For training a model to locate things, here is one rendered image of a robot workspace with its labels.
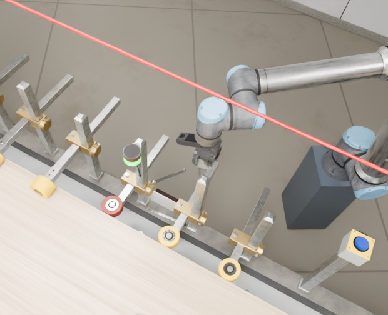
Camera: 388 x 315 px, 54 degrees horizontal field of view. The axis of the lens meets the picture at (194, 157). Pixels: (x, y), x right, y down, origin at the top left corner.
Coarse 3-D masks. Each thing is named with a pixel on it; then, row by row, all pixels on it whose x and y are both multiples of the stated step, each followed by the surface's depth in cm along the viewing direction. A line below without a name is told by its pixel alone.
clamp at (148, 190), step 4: (128, 172) 158; (132, 172) 158; (124, 176) 156; (132, 176) 157; (124, 180) 156; (128, 180) 156; (132, 180) 156; (124, 184) 159; (132, 184) 155; (148, 184) 155; (152, 184) 157; (136, 188) 156; (140, 188) 154; (144, 188) 154; (148, 188) 155; (152, 188) 155; (140, 192) 157; (144, 192) 155; (148, 192) 154; (152, 192) 158
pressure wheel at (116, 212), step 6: (108, 198) 147; (114, 198) 147; (102, 204) 145; (108, 204) 146; (114, 204) 146; (120, 204) 146; (108, 210) 144; (114, 210) 144; (120, 210) 145; (114, 216) 146
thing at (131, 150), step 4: (132, 144) 128; (128, 148) 127; (132, 148) 127; (136, 148) 128; (124, 152) 126; (128, 152) 126; (132, 152) 127; (136, 152) 127; (128, 156) 126; (132, 156) 126; (140, 176) 146
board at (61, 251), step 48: (0, 192) 145; (0, 240) 136; (48, 240) 137; (96, 240) 138; (144, 240) 140; (0, 288) 127; (48, 288) 128; (96, 288) 130; (144, 288) 131; (192, 288) 132; (240, 288) 134
